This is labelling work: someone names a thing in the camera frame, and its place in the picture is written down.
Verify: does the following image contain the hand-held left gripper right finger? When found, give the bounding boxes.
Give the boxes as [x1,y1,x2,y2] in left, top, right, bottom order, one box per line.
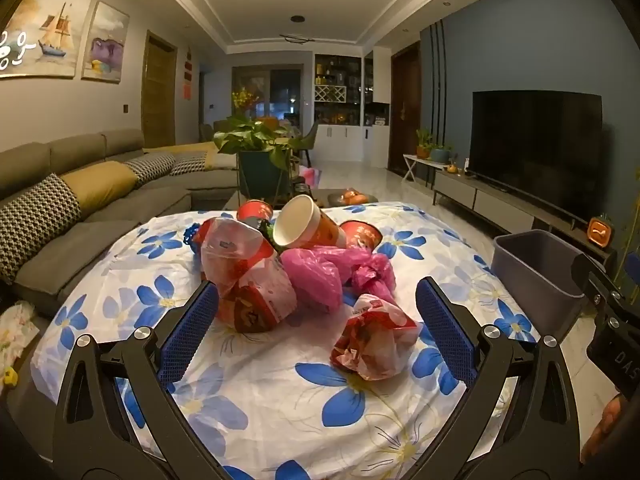
[415,276,584,480]

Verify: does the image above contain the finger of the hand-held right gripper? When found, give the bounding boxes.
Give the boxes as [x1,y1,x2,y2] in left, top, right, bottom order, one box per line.
[571,252,611,308]

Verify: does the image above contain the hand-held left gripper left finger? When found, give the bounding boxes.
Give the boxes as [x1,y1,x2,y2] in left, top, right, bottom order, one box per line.
[52,280,236,480]

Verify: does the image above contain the grey trash bin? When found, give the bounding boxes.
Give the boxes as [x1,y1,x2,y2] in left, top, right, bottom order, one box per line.
[492,229,589,332]

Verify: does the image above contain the large clear red-print plastic bag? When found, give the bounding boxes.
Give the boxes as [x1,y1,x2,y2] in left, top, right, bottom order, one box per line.
[199,216,297,335]

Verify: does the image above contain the red paper cup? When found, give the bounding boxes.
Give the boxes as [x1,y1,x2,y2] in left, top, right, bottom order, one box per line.
[236,199,274,227]
[339,219,384,252]

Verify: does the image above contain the pink plastic bag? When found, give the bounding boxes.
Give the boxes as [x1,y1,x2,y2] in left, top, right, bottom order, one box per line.
[279,246,397,320]

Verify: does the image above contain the orange white paper cup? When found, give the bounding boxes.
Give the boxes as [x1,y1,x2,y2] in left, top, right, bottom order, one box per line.
[272,194,349,252]

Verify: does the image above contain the person's right hand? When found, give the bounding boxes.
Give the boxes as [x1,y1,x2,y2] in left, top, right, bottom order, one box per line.
[580,392,628,466]

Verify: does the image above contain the grey TV cabinet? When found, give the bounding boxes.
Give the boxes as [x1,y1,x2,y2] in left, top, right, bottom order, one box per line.
[432,166,619,272]

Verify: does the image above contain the blue floral tablecloth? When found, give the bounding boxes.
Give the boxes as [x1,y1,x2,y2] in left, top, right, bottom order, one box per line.
[30,201,543,480]

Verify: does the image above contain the black television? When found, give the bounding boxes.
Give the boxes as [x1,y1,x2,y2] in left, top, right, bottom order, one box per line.
[469,89,606,224]

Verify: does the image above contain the grey sofa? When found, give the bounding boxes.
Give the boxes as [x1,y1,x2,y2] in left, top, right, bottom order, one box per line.
[0,128,252,319]

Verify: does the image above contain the small houndstooth pillow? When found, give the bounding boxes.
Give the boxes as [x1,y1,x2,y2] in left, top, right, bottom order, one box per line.
[122,152,177,189]
[170,152,209,176]

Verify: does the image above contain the yellow pillow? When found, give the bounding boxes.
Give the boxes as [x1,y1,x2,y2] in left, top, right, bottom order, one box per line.
[60,162,139,216]
[202,149,239,171]

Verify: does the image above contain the floral cloth on floor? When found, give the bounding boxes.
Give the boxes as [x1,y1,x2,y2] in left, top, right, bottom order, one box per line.
[0,299,41,376]

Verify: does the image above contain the white folding side table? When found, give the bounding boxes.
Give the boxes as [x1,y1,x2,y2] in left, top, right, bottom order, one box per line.
[402,153,441,184]

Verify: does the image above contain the dark coffee table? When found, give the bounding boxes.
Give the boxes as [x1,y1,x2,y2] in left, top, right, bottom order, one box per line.
[222,187,381,211]

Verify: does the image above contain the large houndstooth pillow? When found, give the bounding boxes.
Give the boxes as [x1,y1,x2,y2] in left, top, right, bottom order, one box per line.
[0,173,83,286]

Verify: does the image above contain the green pothos plant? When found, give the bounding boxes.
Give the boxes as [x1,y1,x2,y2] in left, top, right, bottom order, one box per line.
[213,113,306,171]

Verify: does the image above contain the dark brown door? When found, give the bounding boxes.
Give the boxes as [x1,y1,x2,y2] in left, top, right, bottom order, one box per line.
[388,41,422,171]

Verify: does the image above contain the grey dining chair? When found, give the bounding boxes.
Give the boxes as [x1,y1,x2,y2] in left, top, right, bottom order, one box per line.
[299,122,321,166]

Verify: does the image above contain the yellow flowers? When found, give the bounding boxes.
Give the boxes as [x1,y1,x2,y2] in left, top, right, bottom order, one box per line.
[231,87,261,111]

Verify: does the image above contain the white display cabinet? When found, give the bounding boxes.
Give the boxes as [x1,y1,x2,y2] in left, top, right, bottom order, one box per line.
[312,51,391,164]

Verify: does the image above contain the light wooden door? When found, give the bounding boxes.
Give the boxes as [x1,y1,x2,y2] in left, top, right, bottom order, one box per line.
[141,29,179,149]

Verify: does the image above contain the glass balcony door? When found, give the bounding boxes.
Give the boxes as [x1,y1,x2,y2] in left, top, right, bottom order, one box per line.
[230,63,306,134]

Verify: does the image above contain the purple painting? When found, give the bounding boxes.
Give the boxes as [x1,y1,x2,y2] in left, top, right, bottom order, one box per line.
[81,0,131,83]

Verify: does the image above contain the sailboat painting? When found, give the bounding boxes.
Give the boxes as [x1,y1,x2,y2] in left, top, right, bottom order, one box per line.
[0,0,94,80]

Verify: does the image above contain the red wall decorations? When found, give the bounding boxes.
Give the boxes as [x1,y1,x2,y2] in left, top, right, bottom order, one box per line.
[182,47,196,101]

